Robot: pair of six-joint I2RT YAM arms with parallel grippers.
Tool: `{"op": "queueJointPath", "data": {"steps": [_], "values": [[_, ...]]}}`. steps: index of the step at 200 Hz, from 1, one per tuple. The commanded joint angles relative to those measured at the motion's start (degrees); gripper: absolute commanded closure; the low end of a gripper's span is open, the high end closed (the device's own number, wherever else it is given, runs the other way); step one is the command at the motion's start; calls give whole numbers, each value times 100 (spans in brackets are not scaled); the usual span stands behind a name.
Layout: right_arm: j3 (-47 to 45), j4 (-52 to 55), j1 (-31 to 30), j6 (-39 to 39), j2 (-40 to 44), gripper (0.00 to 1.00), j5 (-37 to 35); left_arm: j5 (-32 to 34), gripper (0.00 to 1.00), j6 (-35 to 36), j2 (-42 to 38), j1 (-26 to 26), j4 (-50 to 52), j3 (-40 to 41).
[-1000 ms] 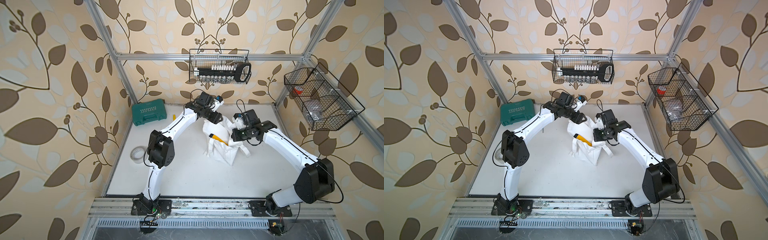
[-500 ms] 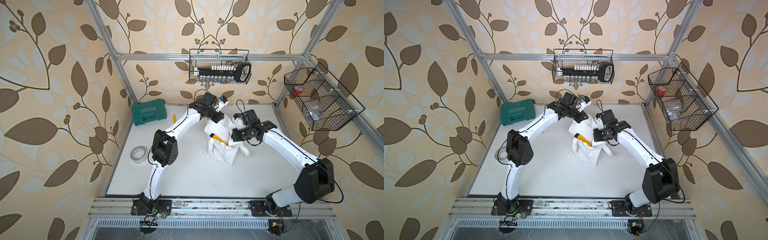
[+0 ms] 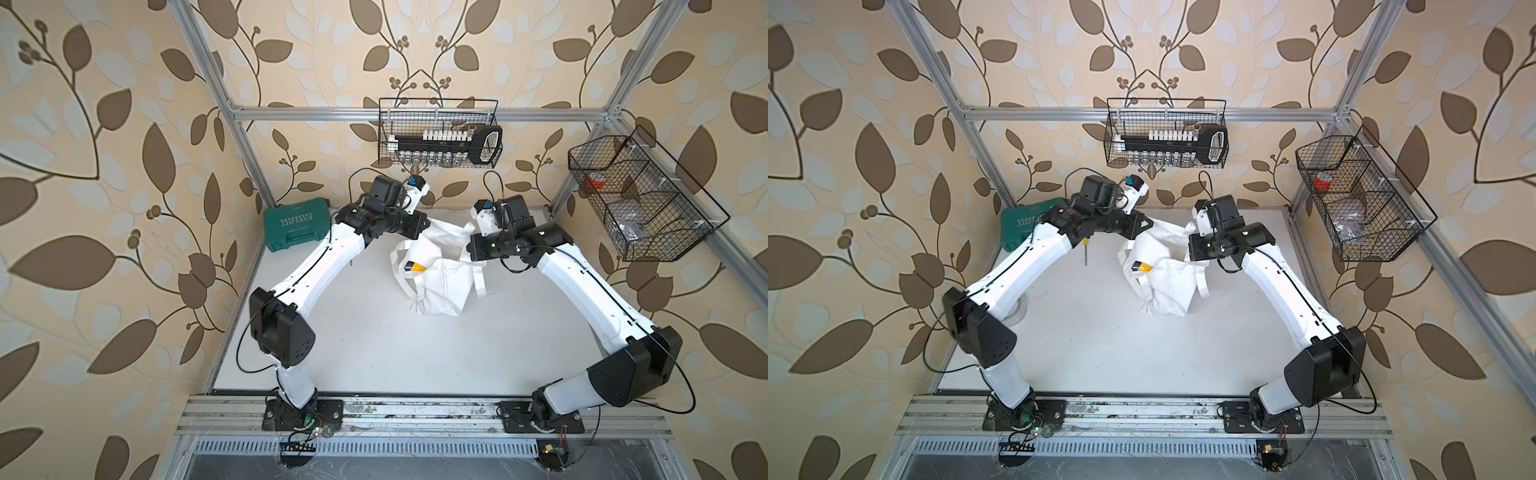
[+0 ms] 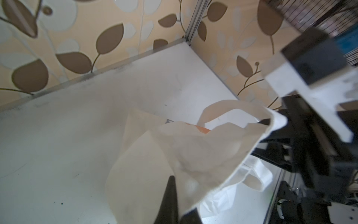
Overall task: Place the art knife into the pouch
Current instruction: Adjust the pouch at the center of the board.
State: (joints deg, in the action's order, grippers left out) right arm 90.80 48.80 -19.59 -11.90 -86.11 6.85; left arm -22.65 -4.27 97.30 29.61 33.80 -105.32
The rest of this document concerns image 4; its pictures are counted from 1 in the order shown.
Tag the white printed tote pouch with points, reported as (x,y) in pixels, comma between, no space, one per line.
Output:
(206,158)

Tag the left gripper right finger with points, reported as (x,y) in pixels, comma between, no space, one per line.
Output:
(193,217)

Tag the right black wire basket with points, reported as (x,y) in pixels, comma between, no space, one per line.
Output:
(339,19)

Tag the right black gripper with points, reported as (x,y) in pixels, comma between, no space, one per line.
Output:
(308,145)

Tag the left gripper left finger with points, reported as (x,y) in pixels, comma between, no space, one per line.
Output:
(168,211)

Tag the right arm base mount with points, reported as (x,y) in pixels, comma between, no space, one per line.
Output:
(289,208)

